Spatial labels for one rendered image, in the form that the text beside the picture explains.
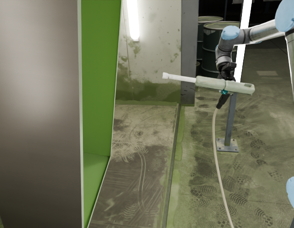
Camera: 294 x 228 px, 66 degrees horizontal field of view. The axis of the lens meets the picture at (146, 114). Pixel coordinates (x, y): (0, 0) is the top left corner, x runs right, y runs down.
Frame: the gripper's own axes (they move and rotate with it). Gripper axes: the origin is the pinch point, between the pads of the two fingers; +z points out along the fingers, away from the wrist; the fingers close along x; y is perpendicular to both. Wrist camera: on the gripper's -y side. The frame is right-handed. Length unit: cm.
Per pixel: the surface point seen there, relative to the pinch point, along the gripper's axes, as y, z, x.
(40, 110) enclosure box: -33, 48, 73
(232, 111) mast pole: 71, -41, -36
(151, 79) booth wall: 128, -115, 38
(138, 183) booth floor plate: 96, 28, 38
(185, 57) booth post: 94, -126, 3
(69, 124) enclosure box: -30, 50, 65
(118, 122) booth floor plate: 145, -54, 69
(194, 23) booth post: 59, -142, 2
